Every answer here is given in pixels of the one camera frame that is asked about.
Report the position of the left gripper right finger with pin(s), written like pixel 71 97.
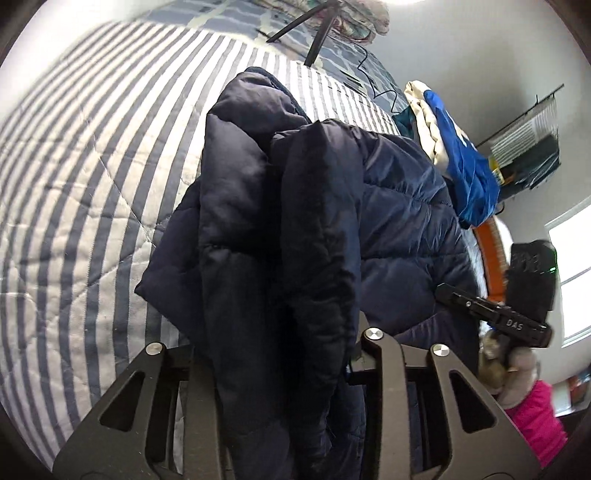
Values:
pixel 429 417

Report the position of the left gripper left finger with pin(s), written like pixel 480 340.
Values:
pixel 158 420

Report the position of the navy puffer jacket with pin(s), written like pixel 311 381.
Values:
pixel 293 231

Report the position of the pink sleeve forearm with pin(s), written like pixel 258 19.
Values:
pixel 535 418

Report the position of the dark hanging clothes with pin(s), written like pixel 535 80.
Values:
pixel 531 168

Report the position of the black clothes rack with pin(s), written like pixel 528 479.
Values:
pixel 483 148

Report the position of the gloved right hand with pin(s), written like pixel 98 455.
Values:
pixel 508 372

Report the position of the window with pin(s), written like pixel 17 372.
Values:
pixel 570 235

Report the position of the orange covered bench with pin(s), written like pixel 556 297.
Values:
pixel 495 242

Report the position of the blue folded garment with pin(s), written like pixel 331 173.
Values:
pixel 426 120

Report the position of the striped hanging towel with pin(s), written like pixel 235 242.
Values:
pixel 524 132

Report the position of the striped blue white mattress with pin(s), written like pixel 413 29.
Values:
pixel 93 163

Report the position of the floral folded quilt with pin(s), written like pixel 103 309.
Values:
pixel 358 21

